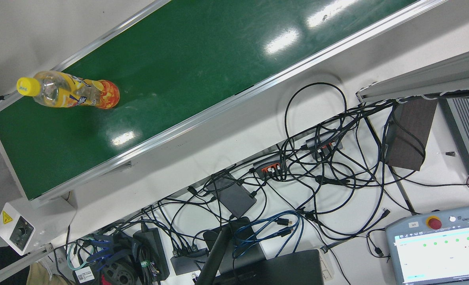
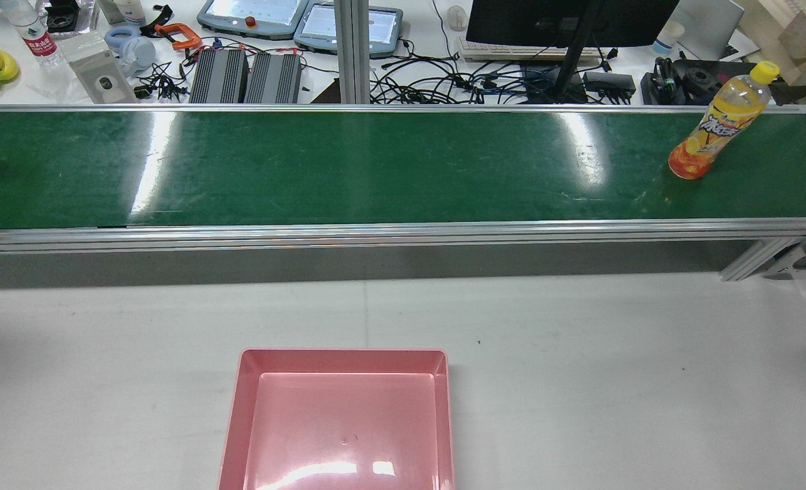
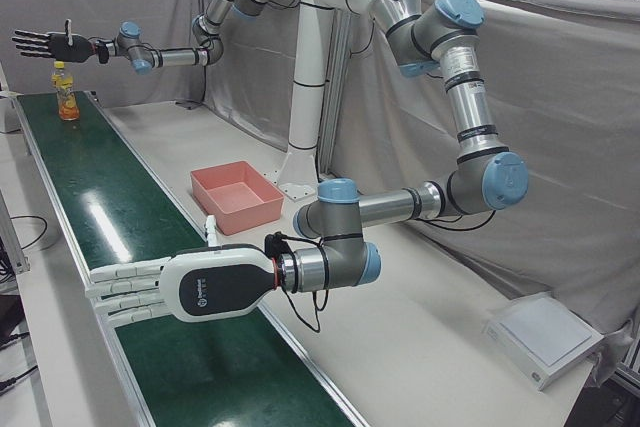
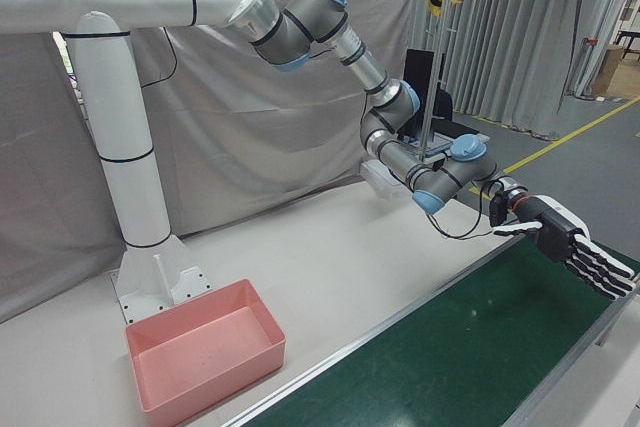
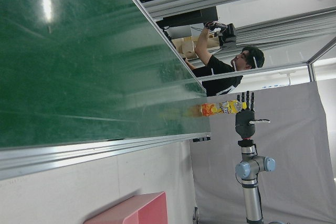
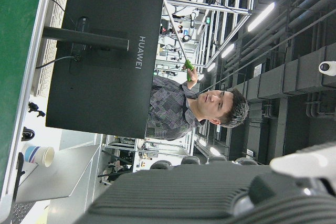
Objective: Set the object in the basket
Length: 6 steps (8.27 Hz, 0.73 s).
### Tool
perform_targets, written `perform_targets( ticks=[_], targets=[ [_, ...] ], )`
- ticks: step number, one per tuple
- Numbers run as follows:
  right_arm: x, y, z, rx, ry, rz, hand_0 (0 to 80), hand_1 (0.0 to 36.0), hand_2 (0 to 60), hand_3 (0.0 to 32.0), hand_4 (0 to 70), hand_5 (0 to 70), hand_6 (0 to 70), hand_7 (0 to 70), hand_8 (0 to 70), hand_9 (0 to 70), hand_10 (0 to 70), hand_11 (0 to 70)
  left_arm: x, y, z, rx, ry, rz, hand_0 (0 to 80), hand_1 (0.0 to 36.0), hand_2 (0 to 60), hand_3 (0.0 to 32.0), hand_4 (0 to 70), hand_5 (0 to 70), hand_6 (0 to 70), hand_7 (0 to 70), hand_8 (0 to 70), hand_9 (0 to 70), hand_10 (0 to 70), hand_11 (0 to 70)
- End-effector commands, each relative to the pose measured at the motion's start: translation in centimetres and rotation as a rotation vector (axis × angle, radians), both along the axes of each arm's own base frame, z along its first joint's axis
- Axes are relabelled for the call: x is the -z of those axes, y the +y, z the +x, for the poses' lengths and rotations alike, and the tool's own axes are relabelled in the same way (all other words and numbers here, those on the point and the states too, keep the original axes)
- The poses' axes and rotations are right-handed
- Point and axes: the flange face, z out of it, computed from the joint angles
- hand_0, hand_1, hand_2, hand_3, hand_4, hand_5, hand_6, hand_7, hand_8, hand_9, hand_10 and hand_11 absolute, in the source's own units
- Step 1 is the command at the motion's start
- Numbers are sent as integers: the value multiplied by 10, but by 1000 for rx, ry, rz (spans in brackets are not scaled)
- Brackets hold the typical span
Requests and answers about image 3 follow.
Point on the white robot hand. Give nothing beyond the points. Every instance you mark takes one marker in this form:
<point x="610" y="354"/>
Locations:
<point x="220" y="287"/>

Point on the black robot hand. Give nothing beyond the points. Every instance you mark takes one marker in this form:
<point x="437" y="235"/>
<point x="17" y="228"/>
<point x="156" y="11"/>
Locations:
<point x="65" y="49"/>

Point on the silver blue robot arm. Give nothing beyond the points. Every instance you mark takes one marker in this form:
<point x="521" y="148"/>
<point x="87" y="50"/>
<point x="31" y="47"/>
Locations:
<point x="175" y="57"/>
<point x="470" y="97"/>

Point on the pink plastic basket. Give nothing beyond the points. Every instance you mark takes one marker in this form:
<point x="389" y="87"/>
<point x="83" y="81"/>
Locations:
<point x="235" y="197"/>

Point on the orange drink bottle yellow cap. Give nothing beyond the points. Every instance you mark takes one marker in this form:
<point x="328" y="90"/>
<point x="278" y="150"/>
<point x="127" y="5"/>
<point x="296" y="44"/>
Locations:
<point x="67" y="97"/>

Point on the white robot torso column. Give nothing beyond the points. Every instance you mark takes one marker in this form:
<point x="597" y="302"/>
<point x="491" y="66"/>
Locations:
<point x="306" y="97"/>

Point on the white flat box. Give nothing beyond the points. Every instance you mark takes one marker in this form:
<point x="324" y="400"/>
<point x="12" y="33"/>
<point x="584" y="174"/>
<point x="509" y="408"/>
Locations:
<point x="542" y="337"/>

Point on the green conveyor belt aluminium frame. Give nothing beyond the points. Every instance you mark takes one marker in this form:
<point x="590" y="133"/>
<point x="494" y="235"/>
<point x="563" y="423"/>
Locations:
<point x="100" y="172"/>

